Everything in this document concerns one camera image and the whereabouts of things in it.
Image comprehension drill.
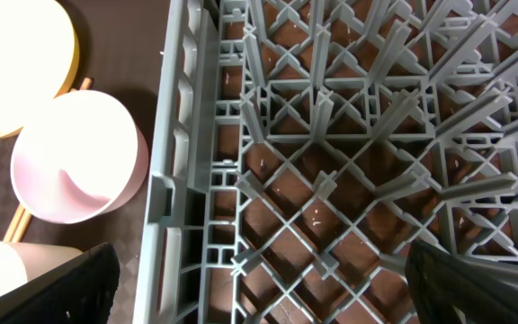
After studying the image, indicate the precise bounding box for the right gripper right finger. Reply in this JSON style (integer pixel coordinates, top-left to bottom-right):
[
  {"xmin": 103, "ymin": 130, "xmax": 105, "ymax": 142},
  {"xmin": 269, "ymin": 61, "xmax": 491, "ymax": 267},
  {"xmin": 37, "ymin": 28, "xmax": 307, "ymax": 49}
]
[{"xmin": 405, "ymin": 241, "xmax": 518, "ymax": 323}]

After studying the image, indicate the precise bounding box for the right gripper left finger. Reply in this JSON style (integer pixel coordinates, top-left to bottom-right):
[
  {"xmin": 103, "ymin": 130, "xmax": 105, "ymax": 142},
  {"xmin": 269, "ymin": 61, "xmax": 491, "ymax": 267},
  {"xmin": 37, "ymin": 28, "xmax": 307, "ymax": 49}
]
[{"xmin": 0, "ymin": 243, "xmax": 121, "ymax": 323}]

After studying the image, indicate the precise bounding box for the white green cup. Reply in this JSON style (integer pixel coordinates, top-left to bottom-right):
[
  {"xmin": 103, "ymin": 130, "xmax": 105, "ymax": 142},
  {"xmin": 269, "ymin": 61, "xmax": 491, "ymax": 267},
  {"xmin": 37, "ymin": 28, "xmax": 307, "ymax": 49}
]
[{"xmin": 0, "ymin": 241, "xmax": 82, "ymax": 296}]

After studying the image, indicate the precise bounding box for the grey dishwasher rack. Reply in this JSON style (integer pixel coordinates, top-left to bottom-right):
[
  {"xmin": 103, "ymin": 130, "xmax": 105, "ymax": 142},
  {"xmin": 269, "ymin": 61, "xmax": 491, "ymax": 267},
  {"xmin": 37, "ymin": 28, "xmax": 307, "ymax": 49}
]
[{"xmin": 133, "ymin": 0, "xmax": 518, "ymax": 323}]

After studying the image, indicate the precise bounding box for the wooden chopstick right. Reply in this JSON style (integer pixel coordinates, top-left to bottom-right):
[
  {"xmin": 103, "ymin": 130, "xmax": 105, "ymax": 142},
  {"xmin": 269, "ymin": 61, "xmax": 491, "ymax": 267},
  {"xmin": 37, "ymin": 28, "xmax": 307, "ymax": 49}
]
[{"xmin": 11, "ymin": 211, "xmax": 31, "ymax": 242}]

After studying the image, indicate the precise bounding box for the wooden chopstick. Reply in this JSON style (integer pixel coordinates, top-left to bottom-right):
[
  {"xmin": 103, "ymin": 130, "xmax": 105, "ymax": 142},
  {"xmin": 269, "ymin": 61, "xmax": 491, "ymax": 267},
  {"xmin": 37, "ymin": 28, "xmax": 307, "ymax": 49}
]
[
  {"xmin": 3, "ymin": 76, "xmax": 94, "ymax": 243},
  {"xmin": 11, "ymin": 211, "xmax": 31, "ymax": 242}
]

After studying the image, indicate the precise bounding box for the pink bowl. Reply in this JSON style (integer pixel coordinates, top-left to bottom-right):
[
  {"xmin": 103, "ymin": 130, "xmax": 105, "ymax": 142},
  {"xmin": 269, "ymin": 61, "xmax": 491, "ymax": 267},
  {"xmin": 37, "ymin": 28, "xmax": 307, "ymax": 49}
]
[{"xmin": 10, "ymin": 90, "xmax": 149, "ymax": 224}]

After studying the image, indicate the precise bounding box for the wooden chopstick left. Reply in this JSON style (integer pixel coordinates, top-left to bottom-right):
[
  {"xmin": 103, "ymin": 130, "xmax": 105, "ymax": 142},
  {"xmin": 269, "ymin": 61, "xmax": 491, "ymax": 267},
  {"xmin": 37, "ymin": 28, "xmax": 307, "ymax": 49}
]
[{"xmin": 3, "ymin": 76, "xmax": 94, "ymax": 243}]

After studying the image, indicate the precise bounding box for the yellow plate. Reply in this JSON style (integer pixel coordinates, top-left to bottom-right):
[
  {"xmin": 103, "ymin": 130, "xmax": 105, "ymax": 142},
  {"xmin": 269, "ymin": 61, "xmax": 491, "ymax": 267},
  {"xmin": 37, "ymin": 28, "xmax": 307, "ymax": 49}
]
[{"xmin": 0, "ymin": 0, "xmax": 80, "ymax": 139}]

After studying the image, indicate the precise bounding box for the dark brown serving tray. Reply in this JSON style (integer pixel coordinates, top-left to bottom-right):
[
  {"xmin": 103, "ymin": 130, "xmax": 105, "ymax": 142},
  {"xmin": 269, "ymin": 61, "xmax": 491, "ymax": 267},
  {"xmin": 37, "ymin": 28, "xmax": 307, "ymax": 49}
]
[{"xmin": 0, "ymin": 0, "xmax": 169, "ymax": 323}]

